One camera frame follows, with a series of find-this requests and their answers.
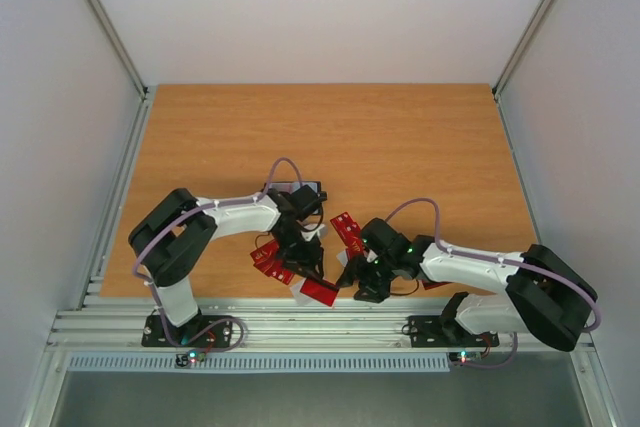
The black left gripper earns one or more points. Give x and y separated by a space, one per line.
309 260

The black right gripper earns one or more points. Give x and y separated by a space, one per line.
370 276

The red card magnetic stripe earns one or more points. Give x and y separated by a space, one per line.
320 291

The black leather card holder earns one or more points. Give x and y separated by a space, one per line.
285 189

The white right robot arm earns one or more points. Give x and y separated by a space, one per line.
533 292

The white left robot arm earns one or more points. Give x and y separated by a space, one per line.
173 236

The red VIP card left front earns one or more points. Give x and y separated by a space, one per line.
280 274

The red vip card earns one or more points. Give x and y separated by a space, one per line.
264 257
280 274

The white card centre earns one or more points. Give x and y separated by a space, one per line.
300 298

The red VIP card far left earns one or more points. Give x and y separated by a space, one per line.
264 257

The red card upper centre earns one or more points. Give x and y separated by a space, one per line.
349 232

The red striped card far right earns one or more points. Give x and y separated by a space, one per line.
429 285

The right small circuit board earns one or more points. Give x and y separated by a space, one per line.
464 357

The small circuit board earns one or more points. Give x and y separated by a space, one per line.
464 357
189 359

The left small circuit board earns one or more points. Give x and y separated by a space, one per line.
189 359

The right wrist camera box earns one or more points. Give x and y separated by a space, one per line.
370 255

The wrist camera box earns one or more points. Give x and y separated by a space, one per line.
317 232
370 255

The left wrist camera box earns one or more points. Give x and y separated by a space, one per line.
317 232

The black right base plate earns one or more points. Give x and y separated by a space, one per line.
431 331

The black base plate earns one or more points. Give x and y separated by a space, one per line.
220 332
431 331

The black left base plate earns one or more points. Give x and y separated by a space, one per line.
220 332

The aluminium rail base front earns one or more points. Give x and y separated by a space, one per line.
272 324

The grey slotted cable duct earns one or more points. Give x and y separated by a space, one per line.
263 363

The right aluminium frame post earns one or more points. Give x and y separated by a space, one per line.
526 39

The aluminium frame post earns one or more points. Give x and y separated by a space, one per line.
106 25
526 39

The left aluminium frame post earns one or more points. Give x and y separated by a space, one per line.
106 25

